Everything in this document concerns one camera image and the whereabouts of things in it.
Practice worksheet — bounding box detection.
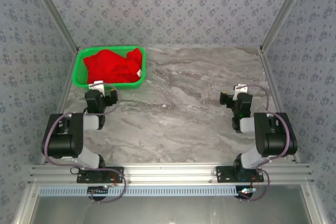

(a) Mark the green plastic mesh basket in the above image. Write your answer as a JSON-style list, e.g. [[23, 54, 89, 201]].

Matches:
[[71, 45, 146, 90]]

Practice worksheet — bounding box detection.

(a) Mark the red t-shirt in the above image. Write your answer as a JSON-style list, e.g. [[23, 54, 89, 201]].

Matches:
[[83, 47, 144, 84]]

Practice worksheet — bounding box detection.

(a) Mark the small black controller board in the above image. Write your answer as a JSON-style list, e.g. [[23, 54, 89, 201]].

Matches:
[[87, 186, 110, 196], [236, 186, 257, 199]]

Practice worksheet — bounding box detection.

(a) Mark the metal lower shelf panel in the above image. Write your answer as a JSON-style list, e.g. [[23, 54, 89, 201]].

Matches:
[[15, 184, 328, 224]]

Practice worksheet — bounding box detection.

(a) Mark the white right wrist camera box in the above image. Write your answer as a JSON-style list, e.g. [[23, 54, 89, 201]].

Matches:
[[233, 83, 249, 99]]

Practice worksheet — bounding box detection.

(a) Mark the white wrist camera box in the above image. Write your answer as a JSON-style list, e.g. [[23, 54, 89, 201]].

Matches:
[[88, 80, 106, 96], [233, 83, 249, 99]]

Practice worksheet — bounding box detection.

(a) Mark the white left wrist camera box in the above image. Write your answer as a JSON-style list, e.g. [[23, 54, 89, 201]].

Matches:
[[88, 80, 106, 96]]

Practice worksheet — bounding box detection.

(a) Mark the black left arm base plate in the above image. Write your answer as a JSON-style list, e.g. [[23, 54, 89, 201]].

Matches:
[[76, 166, 124, 184]]

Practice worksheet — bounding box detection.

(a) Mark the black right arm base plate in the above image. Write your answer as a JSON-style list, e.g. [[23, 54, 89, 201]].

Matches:
[[216, 166, 265, 184]]

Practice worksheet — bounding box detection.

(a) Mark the aluminium frame post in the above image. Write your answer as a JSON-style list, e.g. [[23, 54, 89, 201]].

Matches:
[[33, 0, 80, 52], [259, 0, 314, 55]]

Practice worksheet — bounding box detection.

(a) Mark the aluminium mounting rail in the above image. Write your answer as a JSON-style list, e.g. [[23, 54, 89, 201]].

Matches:
[[28, 163, 314, 185]]

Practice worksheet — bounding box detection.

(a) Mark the grey slotted cable duct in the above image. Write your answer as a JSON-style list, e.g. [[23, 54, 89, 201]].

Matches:
[[39, 185, 239, 197]]

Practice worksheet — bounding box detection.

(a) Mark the aluminium frame leg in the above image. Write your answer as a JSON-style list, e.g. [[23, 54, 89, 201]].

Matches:
[[13, 185, 40, 224], [301, 185, 329, 224]]

